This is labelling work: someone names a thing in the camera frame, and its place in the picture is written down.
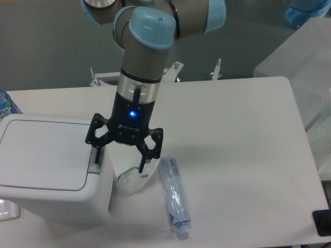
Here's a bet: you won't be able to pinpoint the blue water jug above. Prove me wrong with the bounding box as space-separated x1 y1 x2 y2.
285 0 330 30

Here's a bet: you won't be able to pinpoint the black device table corner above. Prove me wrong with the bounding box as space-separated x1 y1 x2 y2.
312 209 330 237

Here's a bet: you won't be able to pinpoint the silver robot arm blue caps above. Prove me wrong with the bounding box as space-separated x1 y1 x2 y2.
80 1 227 169

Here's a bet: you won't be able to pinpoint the crushed clear plastic bottle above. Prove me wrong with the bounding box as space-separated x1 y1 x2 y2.
157 156 191 239

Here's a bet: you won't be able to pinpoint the white push-top trash can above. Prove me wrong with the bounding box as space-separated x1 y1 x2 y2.
1 114 115 224

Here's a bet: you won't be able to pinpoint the metal table clamp bolt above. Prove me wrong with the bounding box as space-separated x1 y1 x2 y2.
210 58 222 81

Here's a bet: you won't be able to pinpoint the blue labelled bottle left edge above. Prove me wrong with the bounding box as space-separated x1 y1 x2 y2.
0 89 23 120

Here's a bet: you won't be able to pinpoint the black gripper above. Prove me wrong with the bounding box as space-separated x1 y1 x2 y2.
85 91 164 174

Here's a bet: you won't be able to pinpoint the crumpled clear plastic wrapper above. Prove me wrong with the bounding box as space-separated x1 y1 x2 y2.
115 159 160 197

